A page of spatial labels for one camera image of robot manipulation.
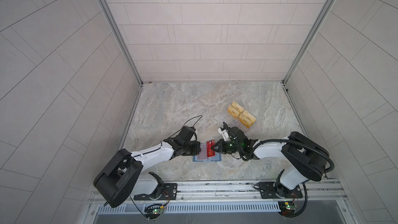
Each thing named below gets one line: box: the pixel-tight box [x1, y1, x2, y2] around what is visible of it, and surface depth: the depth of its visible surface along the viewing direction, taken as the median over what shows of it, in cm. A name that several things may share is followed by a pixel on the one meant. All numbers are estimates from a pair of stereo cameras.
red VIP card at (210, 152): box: [206, 140, 216, 158], surface depth 83 cm
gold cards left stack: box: [226, 100, 245, 120], surface depth 93 cm
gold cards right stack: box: [238, 109, 257, 129], surface depth 89 cm
